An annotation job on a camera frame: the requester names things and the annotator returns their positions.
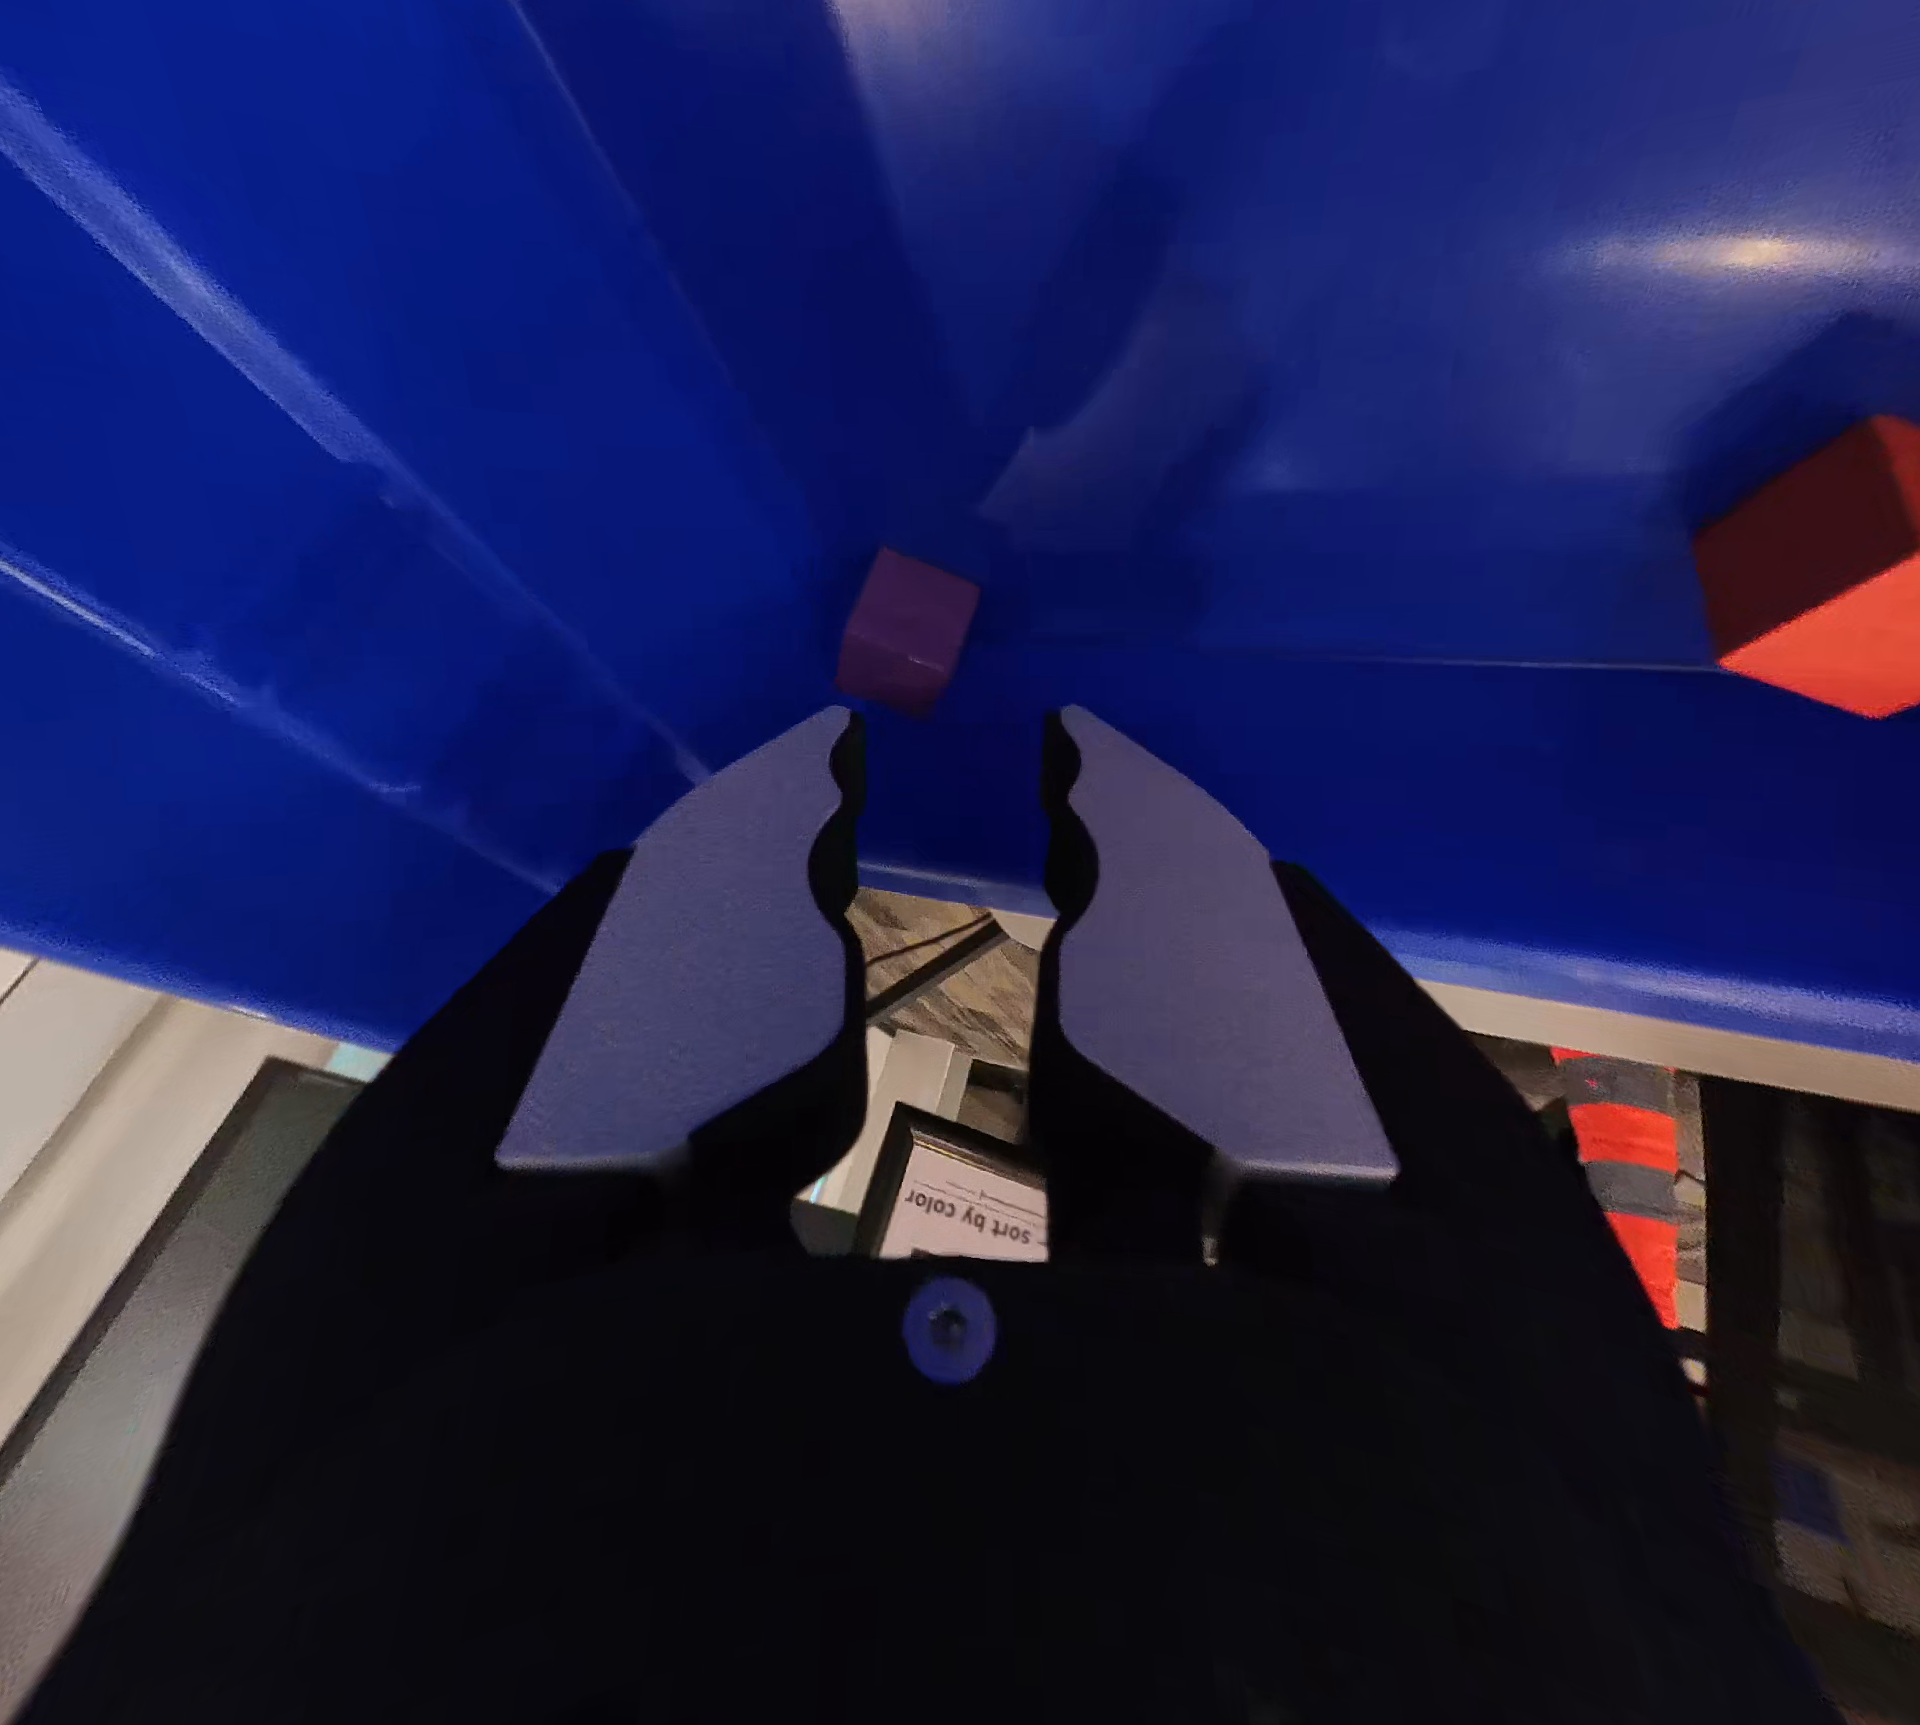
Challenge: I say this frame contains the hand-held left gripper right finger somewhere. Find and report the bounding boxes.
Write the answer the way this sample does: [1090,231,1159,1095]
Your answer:
[1033,704,1402,1228]

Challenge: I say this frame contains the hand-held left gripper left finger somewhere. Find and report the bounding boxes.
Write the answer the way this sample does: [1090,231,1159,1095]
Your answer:
[495,708,872,1210]

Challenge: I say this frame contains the purple wooden cube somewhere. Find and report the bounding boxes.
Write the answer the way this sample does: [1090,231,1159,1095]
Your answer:
[836,548,982,717]

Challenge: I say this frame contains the blue plastic bin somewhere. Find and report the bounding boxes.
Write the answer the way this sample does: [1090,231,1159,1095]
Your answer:
[0,0,1920,1104]

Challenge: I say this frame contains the red wooden cube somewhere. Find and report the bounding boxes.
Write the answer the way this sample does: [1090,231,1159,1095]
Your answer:
[1697,414,1920,720]

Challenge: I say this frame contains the orange striped object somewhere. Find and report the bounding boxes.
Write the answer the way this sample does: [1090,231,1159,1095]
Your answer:
[1549,1046,1710,1328]

